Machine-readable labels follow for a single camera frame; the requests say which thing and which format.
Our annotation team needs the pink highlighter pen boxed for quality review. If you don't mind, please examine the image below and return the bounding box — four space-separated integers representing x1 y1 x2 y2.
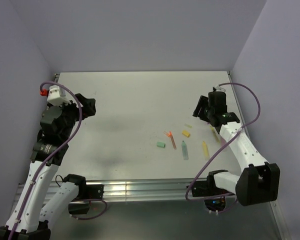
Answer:
220 137 227 147

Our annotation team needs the green pen cap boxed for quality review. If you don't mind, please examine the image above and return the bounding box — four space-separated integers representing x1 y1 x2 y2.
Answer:
156 141 166 148

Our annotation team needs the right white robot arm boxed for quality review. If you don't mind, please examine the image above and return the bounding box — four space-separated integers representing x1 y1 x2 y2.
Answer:
193 91 280 206

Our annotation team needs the yellow highlighter pen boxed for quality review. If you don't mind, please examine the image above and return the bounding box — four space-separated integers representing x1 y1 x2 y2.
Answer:
202 141 210 161

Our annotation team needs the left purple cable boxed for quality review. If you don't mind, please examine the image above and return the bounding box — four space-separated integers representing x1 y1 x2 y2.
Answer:
6 81 108 240

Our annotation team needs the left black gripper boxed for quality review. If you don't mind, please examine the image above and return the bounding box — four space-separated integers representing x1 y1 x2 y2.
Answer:
54 93 95 140

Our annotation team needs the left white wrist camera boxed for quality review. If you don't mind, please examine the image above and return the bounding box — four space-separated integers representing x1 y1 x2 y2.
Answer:
47 85 71 106

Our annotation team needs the olive yellow pen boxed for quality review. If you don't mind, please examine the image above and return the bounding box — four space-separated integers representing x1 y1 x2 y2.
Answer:
210 126 220 143

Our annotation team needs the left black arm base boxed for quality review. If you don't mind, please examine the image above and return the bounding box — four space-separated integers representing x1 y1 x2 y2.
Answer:
68 184 106 216

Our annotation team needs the aluminium front rail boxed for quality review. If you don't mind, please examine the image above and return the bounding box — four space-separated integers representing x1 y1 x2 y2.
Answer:
13 178 241 204

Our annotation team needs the green highlighter pen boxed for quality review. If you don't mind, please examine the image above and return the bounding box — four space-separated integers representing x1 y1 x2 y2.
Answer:
181 140 189 161

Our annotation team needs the purple cable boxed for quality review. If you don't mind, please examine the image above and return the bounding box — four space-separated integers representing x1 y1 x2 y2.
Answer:
185 82 262 215
6 81 108 240

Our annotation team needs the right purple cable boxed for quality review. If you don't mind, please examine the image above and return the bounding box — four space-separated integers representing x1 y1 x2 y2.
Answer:
185 82 262 215

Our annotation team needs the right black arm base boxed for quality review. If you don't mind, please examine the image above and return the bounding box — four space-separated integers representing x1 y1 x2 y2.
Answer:
185 179 233 213

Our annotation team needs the yellow pen cap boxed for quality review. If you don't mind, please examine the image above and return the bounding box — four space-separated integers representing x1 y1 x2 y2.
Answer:
181 130 191 138

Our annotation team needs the orange thin pen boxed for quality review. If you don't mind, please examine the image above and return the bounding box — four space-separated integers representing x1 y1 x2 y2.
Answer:
164 131 177 150

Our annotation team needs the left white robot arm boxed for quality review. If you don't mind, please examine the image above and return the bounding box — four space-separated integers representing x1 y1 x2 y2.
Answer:
0 93 97 240

